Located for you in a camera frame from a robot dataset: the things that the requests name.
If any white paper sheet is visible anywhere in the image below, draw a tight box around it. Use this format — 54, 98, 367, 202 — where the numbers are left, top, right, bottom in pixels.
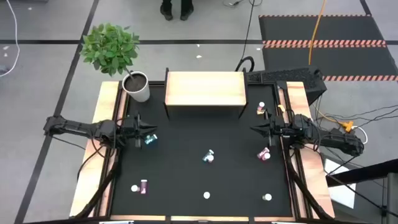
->
323, 157, 357, 209

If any black hanging cable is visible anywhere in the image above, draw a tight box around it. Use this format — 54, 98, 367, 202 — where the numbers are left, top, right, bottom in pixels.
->
235, 0, 256, 72

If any white plant pot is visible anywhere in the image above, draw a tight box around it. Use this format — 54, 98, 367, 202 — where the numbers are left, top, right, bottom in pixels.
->
121, 70, 151, 103

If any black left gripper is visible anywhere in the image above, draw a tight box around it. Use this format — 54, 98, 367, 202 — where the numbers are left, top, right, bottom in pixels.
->
119, 112, 158, 149

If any black metal beam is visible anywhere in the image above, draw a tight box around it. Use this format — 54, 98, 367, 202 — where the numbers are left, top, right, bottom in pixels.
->
325, 158, 398, 187

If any green leafy plant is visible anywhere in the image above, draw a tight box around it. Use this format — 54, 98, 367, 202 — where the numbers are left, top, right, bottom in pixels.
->
80, 22, 141, 82

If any wooden table side board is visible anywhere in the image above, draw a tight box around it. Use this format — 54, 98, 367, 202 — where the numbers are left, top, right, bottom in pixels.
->
70, 81, 121, 218
285, 81, 336, 218

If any wooden shelf black frame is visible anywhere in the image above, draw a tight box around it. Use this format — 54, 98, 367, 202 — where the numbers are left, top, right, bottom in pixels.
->
164, 67, 249, 121

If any yellow hanging cable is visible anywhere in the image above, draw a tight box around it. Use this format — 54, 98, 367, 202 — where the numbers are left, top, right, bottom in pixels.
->
308, 0, 327, 65

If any black hazard-striped floor mat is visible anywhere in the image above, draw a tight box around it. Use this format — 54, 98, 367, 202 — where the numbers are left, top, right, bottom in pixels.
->
259, 14, 398, 82

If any blue pill bottle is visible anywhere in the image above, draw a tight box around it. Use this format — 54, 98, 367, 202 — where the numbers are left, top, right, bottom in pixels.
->
144, 134, 159, 147
201, 149, 215, 164

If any black diagonal frame strut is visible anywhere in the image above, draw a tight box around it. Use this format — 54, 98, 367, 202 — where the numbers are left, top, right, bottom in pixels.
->
284, 152, 329, 219
74, 155, 121, 218

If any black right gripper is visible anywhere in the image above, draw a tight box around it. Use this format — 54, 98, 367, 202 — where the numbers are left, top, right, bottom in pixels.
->
250, 109, 295, 147

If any white floor cable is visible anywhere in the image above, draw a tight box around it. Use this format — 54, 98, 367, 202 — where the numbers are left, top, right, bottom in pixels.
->
0, 0, 21, 78

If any person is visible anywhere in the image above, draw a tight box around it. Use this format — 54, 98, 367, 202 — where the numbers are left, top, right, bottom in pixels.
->
160, 0, 195, 22

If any light pink pill bottle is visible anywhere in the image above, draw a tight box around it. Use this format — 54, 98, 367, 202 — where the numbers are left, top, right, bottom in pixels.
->
257, 147, 271, 162

